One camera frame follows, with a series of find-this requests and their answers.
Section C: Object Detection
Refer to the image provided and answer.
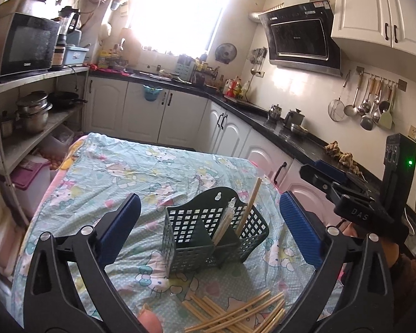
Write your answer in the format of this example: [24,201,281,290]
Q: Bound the blue plastic tray box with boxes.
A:
[63,46,89,66]

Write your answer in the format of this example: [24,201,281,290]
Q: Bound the hanging metal ladle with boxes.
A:
[344,72,364,117]

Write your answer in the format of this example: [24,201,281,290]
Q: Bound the left hand fingers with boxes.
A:
[137,304,163,333]

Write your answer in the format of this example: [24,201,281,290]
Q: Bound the blue hanging door bin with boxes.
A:
[143,85,163,102]

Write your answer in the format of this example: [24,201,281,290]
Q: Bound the dark green plastic utensil basket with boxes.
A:
[161,186,269,276]

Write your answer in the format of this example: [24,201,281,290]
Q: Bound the stainless steel stacked pots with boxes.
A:
[16,90,52,135]

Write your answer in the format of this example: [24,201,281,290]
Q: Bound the black blender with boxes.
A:
[51,6,79,71]

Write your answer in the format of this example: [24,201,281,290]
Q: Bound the bamboo chopstick pair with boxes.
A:
[212,198,236,246]
[185,290,271,332]
[236,177,262,238]
[200,291,284,332]
[254,307,285,333]

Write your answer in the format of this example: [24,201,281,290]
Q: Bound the purple lidded storage box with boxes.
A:
[10,155,51,219]

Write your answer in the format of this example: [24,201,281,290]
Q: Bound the metal storage shelf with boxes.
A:
[0,66,89,225]

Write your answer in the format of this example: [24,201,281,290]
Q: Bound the black tracker box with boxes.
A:
[380,133,416,220]

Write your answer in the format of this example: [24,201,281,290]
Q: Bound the white upper cabinet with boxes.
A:
[331,0,416,87]

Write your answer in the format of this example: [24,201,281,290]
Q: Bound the black range hood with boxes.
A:
[250,0,341,77]

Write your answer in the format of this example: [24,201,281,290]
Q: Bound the steel kettle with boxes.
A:
[284,108,304,128]

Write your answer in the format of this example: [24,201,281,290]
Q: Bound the small steel teapot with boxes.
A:
[267,105,282,123]

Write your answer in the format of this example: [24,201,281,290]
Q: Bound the black frying pan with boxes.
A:
[48,92,88,110]

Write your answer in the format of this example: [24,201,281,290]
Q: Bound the small wall fan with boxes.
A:
[215,43,237,65]

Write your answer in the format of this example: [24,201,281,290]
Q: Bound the black microwave oven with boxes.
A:
[0,13,60,79]

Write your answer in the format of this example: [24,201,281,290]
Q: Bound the hanging wire strainer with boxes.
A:
[328,70,352,123]

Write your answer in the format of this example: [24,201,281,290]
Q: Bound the hello kitty patterned tablecloth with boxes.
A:
[10,133,314,332]

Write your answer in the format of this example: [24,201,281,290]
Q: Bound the hanging green spatula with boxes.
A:
[378,84,395,129]

